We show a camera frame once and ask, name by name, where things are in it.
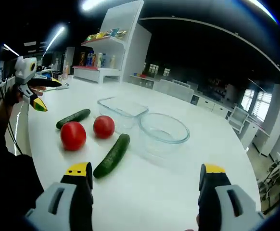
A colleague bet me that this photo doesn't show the window blinds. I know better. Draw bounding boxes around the window blinds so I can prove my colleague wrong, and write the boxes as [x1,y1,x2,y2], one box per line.
[240,87,273,122]

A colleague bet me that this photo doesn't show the large red tomato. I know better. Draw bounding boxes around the large red tomato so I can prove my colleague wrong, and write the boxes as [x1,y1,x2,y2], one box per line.
[60,121,87,152]

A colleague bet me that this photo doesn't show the white display shelf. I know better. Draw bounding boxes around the white display shelf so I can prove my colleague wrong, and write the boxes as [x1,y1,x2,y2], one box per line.
[72,0,153,85]

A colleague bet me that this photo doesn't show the white mesh chair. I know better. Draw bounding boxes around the white mesh chair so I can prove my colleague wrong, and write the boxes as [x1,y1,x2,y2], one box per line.
[158,78,195,103]
[226,105,250,134]

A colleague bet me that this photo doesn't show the long ceiling light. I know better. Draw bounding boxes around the long ceiling light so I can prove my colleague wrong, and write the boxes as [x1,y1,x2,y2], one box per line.
[44,25,66,51]

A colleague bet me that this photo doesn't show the rectangular glass storage container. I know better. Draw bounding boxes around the rectangular glass storage container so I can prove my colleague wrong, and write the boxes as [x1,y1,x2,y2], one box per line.
[97,96,150,129]

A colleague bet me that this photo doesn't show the white low cabinets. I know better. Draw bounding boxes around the white low cabinets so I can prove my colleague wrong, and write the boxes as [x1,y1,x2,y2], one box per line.
[129,74,230,119]

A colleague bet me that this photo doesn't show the bright ceiling light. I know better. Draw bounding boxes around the bright ceiling light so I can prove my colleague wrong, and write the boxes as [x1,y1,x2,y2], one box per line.
[80,0,108,12]

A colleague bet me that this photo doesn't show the pile of snack packets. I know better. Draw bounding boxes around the pile of snack packets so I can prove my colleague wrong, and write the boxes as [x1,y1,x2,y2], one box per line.
[86,28,127,41]

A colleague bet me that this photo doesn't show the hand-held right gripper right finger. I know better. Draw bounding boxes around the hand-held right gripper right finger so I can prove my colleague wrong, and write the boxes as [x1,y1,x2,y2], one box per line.
[197,163,266,231]

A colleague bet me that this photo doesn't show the person's left hand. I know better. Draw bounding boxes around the person's left hand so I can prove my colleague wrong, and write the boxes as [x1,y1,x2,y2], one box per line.
[4,83,45,106]

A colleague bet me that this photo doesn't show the black cable bundle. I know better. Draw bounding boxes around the black cable bundle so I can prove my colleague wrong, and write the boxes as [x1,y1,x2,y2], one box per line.
[257,153,280,215]

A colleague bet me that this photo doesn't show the small red tomato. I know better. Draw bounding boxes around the small red tomato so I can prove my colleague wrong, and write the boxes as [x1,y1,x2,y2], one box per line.
[93,115,115,140]

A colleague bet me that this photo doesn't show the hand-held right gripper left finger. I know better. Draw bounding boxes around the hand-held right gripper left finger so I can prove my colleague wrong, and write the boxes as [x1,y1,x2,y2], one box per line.
[25,162,94,231]

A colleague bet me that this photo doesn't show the long green cucumber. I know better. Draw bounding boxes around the long green cucumber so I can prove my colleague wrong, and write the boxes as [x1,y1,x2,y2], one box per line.
[92,133,131,180]

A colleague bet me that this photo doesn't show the short green cucumber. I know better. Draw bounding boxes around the short green cucumber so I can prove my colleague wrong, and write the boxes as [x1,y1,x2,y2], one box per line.
[56,108,91,130]

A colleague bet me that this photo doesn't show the round glass storage container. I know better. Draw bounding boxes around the round glass storage container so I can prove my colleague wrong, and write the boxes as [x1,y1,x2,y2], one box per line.
[138,113,191,161]

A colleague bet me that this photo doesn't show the white table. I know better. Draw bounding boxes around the white table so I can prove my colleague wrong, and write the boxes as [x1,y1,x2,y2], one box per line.
[27,76,262,231]

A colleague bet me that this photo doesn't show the row of bottles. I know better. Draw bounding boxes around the row of bottles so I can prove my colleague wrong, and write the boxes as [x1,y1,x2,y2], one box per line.
[78,51,117,69]

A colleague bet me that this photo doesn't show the person's dark clothing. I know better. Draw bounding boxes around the person's dark clothing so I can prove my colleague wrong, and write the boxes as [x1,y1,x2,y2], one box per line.
[0,144,45,231]

